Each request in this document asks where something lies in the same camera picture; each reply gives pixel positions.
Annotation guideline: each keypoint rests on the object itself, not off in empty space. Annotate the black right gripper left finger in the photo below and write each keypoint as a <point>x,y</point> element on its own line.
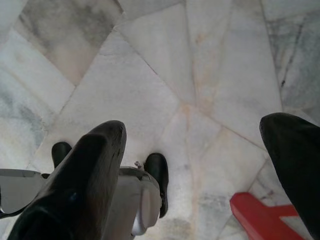
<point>75,195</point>

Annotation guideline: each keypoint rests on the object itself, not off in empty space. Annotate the red plastic hanger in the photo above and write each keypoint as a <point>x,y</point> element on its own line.
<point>250,212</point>

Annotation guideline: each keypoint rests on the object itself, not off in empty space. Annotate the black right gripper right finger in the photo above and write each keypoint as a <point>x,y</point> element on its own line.
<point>300,162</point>

